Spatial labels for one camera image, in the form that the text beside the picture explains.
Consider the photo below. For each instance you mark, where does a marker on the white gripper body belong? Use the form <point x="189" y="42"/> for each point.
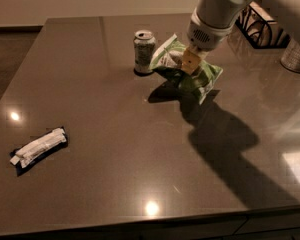
<point x="205" y="34"/>

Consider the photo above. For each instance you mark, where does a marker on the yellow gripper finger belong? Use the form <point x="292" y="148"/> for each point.
<point x="190" y="62"/>

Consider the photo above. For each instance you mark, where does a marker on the green jalapeno chip bag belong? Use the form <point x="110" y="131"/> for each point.
<point x="167" y="62"/>

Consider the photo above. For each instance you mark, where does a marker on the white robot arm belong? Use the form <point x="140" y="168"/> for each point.
<point x="213" y="20"/>

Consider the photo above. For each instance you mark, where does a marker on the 7up soda can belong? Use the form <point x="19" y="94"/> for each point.
<point x="144" y="46"/>

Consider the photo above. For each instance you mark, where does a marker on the silver perforated cup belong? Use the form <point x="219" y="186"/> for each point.
<point x="291" y="57"/>

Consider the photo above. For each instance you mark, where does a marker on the white and blue snack bar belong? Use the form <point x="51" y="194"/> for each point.
<point x="27" y="156"/>

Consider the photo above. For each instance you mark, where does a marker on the black wire basket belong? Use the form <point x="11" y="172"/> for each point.
<point x="260" y="29"/>

